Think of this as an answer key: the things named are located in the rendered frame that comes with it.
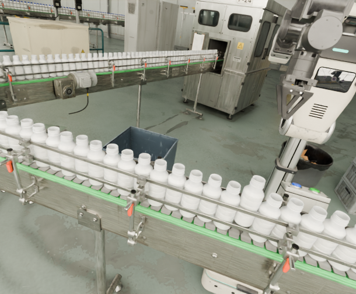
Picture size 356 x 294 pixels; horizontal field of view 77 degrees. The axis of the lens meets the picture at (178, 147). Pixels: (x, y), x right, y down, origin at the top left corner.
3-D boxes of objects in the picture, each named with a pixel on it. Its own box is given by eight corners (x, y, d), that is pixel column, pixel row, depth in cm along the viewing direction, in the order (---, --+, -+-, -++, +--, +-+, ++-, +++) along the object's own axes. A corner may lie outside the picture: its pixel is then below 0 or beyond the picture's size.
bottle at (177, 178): (183, 210, 76) (191, 171, 68) (166, 213, 74) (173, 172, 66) (177, 198, 81) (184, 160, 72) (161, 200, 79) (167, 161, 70)
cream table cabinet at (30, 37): (74, 81, 504) (69, 21, 445) (91, 88, 476) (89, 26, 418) (21, 87, 422) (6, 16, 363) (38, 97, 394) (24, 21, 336)
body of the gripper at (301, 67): (284, 82, 50) (297, 47, 47) (278, 81, 59) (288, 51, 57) (315, 88, 49) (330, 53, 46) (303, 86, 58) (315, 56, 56)
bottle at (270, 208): (270, 241, 70) (292, 202, 62) (255, 245, 67) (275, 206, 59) (258, 226, 74) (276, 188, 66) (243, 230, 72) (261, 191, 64)
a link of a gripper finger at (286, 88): (271, 117, 53) (286, 76, 49) (268, 112, 59) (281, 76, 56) (301, 124, 51) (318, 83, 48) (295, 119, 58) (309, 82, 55)
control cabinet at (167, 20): (160, 66, 776) (166, 2, 681) (171, 70, 754) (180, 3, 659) (144, 68, 715) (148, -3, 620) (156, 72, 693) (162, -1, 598)
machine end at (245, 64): (211, 90, 601) (230, 3, 501) (258, 105, 543) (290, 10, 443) (177, 101, 482) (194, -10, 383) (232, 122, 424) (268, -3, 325)
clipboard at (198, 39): (191, 50, 427) (194, 31, 411) (202, 52, 417) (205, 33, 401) (190, 50, 424) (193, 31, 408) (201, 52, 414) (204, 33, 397)
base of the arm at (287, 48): (292, 55, 100) (299, 30, 100) (297, 46, 92) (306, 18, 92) (271, 52, 101) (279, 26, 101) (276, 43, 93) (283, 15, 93)
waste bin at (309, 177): (261, 208, 229) (284, 156, 197) (260, 182, 267) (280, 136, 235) (307, 223, 220) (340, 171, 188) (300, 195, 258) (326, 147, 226)
